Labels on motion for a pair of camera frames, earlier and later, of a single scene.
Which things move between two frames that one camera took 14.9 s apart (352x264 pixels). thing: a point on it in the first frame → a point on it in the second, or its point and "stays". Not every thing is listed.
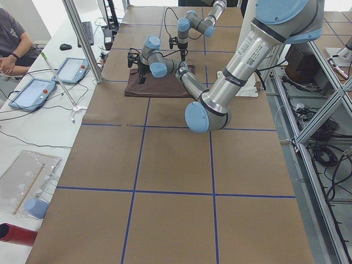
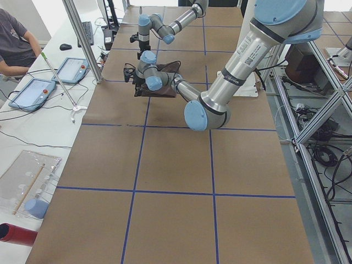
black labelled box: [108, 39] stays
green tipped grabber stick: [75, 107] stays
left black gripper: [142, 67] → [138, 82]
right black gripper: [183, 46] → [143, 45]
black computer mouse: [65, 47] stays
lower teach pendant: [33, 95] stays
